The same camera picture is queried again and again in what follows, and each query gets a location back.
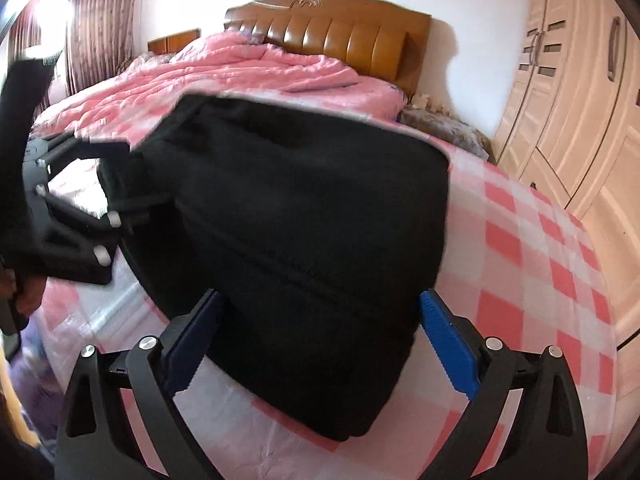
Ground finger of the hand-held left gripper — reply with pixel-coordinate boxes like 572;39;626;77
27;184;174;286
27;132;149;172

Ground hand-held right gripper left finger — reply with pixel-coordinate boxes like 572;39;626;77
56;290;226;480

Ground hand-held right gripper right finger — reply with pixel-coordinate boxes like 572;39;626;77
419;290;589;480

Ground black pants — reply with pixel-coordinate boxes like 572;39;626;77
97;94;452;444

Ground person's left hand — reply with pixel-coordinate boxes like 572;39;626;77
9;270;49;319

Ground pink checkered bed sheet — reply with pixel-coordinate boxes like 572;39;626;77
30;85;619;480

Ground dark red curtain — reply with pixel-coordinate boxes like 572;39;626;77
7;0;141;99

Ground pink quilt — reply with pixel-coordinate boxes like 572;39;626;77
32;30;407;132

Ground patterned nightstand cloth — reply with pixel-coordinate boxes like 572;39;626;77
397;105;496;164

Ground small white figurines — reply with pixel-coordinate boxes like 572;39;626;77
412;94;447;114

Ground beige wooden wardrobe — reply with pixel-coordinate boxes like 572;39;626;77
492;0;640;352

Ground brown leather headboard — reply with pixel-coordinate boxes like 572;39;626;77
223;0;433;99

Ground metal wardrobe handle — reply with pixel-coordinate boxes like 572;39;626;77
607;16;622;82

